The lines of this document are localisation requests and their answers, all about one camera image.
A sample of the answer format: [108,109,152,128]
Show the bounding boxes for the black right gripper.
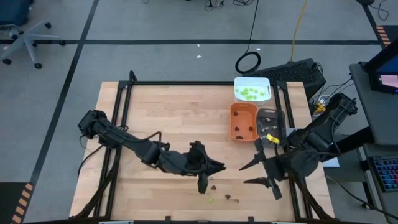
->
[238,138,318,201]

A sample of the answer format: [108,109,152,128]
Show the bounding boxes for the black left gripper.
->
[161,140,227,195]

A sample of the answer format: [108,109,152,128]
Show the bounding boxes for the orange plastic bin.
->
[229,102,259,143]

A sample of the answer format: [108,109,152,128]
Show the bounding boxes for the dark grey plastic bin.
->
[256,108,287,149]

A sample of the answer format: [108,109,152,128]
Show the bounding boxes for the white paper sheet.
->
[323,133,340,168]

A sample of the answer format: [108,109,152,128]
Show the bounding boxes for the white plastic bin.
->
[233,77,272,105]

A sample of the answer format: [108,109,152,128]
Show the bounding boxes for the black desk leg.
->
[329,126,376,156]

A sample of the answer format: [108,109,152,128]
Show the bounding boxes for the black computer tower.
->
[243,58,327,100]

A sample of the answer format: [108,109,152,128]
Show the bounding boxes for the grey keyboard shelf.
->
[357,143,398,224]

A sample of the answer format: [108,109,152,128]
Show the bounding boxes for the grey desk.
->
[348,61,398,146]

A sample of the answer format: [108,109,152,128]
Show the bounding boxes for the backlit keyboard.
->
[368,154,398,193]

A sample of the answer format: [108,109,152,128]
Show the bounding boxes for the black monitor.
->
[362,39,398,95]

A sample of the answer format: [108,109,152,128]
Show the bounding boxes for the grey office chair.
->
[0,21,67,70]

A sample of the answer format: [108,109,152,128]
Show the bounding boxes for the blue upholstered seat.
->
[0,0,34,27]

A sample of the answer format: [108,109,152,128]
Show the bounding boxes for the white coiled cable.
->
[315,94,333,106]

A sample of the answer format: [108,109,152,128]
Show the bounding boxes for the black coiled floor cable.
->
[234,0,262,75]

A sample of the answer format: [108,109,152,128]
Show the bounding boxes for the yellow cable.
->
[289,0,309,63]

